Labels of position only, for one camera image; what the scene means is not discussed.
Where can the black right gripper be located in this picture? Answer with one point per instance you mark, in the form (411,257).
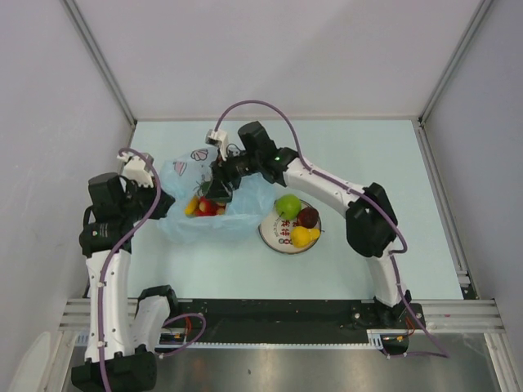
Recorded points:
(222,170)

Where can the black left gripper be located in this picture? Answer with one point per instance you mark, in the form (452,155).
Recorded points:
(163,201)

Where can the red fake cherry bunch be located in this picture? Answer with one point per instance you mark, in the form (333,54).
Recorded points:
(205,207)

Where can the light blue printed plastic bag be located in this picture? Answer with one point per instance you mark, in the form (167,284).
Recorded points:
(182,177)

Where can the round printed white plate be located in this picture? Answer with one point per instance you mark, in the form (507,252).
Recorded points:
(275,232)

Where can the green fake apple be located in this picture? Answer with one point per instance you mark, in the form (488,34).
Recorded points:
(288,206)

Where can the dark brown fake mangosteen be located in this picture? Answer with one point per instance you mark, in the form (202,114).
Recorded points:
(308,217)

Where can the yellow fake fruit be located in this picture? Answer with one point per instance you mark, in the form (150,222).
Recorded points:
(302,237)

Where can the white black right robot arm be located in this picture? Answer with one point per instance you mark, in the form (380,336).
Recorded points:
(371,224)

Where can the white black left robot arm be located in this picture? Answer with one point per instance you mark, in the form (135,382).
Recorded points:
(120,353)

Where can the yellow fake lemon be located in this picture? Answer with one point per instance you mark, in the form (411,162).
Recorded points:
(192,206)

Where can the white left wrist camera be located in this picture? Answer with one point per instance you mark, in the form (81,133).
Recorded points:
(137,169)

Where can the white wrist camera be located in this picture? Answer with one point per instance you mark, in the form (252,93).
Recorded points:
(137,169)
(220,140)

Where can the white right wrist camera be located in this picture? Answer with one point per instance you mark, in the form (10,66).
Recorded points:
(220,140)

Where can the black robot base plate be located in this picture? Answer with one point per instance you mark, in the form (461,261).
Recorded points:
(298,322)

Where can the white slotted cable duct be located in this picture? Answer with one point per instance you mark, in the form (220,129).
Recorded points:
(376,339)

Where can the aluminium frame rail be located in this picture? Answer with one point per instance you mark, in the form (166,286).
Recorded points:
(462,316)

